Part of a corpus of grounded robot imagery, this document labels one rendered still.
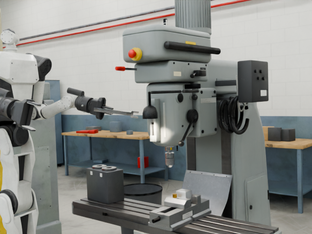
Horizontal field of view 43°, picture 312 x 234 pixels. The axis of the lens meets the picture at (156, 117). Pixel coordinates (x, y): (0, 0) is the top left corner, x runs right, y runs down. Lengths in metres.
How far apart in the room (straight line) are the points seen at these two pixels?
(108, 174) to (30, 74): 0.71
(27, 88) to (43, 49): 8.01
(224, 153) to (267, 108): 4.10
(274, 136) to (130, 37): 4.11
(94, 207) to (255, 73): 1.17
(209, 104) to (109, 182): 0.74
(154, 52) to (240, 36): 4.84
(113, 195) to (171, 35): 1.02
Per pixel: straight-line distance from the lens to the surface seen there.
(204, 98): 2.09
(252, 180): 2.43
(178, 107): 1.95
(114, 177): 2.37
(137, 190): 4.35
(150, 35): 1.84
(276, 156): 6.37
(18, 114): 1.77
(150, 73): 1.95
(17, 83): 2.14
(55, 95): 9.36
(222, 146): 2.31
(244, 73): 2.03
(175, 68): 1.90
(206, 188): 2.36
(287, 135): 5.73
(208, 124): 2.13
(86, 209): 2.43
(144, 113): 1.85
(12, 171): 2.20
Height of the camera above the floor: 1.56
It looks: 3 degrees down
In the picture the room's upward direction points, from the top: 2 degrees counter-clockwise
